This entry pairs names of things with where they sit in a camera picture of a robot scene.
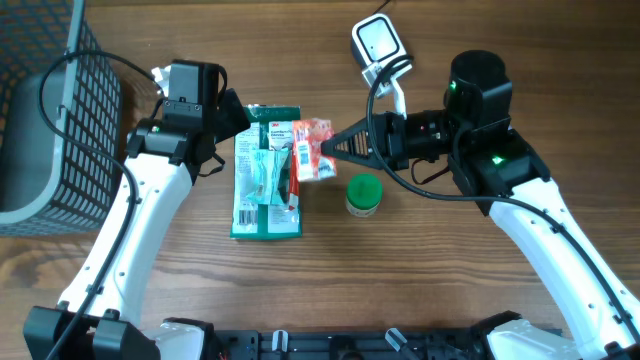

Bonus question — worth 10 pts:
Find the red drink carton cup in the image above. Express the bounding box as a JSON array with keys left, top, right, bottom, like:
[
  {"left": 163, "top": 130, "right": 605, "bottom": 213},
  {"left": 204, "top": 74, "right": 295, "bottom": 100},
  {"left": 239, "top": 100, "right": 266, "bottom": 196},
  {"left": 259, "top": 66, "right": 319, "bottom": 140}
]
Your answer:
[{"left": 293, "top": 118, "right": 337, "bottom": 182}]

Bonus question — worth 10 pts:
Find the green lid white jar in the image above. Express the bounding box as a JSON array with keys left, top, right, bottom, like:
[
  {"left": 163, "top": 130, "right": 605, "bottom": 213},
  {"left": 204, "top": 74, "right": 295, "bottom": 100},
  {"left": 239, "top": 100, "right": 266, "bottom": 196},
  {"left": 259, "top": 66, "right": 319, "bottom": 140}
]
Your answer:
[{"left": 346, "top": 173, "right": 383, "bottom": 217}]

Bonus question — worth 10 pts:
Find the green 3M gloves packet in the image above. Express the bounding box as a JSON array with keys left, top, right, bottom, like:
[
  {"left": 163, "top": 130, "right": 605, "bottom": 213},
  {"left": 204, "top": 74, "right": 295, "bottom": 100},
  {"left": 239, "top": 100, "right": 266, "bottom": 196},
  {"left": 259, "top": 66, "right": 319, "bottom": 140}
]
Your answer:
[{"left": 230, "top": 105, "right": 302, "bottom": 240}]

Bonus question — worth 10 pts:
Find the red white tube packet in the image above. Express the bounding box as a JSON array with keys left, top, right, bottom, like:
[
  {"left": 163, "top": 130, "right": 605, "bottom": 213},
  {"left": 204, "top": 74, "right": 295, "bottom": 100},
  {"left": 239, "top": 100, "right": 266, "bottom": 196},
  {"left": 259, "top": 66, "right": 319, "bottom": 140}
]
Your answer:
[{"left": 288, "top": 174, "right": 299, "bottom": 210}]

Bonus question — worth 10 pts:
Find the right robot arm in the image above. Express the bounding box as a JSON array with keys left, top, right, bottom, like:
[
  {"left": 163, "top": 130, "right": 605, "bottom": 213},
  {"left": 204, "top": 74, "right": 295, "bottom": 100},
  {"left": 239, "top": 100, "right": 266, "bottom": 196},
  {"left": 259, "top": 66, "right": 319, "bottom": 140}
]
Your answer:
[{"left": 321, "top": 50, "right": 639, "bottom": 359}]

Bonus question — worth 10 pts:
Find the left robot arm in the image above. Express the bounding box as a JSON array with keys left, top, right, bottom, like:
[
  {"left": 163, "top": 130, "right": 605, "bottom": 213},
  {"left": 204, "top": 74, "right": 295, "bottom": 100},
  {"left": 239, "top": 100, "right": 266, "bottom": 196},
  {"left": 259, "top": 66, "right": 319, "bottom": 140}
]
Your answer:
[{"left": 23, "top": 60, "right": 250, "bottom": 359}]

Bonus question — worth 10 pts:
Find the white barcode scanner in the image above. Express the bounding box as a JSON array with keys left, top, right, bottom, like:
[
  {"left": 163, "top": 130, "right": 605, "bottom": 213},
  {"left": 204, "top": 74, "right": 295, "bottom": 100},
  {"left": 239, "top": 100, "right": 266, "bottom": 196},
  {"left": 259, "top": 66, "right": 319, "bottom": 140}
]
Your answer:
[{"left": 349, "top": 13, "right": 414, "bottom": 100}]

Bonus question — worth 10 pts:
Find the dark grey mesh basket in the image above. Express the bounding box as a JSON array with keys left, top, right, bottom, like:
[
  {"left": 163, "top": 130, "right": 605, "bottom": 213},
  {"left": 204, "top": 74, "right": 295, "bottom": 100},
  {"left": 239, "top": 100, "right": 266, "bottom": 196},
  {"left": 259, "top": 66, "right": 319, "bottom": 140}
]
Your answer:
[{"left": 1, "top": 0, "right": 122, "bottom": 236}]

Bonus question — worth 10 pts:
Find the black right camera cable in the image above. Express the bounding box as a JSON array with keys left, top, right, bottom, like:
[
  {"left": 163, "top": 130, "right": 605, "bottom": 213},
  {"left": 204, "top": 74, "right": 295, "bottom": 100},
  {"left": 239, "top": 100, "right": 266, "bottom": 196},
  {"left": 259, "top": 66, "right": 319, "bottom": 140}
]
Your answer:
[{"left": 365, "top": 53, "right": 636, "bottom": 331}]

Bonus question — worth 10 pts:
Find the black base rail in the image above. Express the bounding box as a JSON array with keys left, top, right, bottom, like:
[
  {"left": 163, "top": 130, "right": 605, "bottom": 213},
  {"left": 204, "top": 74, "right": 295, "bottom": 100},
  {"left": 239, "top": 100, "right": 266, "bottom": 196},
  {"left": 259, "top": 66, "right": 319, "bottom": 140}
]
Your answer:
[{"left": 209, "top": 328, "right": 493, "bottom": 360}]

